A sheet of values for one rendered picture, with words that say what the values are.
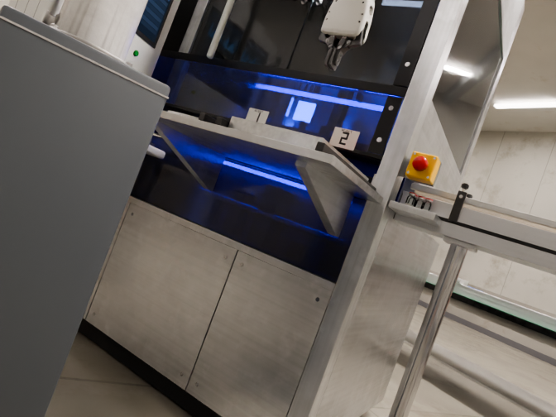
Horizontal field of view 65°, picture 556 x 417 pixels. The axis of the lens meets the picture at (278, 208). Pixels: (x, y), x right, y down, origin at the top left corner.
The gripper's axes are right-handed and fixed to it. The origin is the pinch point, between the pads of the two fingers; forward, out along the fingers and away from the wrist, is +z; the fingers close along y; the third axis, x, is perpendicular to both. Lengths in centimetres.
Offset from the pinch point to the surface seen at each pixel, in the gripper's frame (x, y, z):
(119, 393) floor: -27, 47, 110
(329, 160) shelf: 4.8, -10.6, 23.6
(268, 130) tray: 2.3, 8.2, 20.0
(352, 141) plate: -35.0, 4.0, 8.6
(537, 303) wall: -934, -89, 9
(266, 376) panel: -35, 3, 83
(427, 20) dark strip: -35.4, -4.8, -32.1
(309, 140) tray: 2.3, -3.1, 19.9
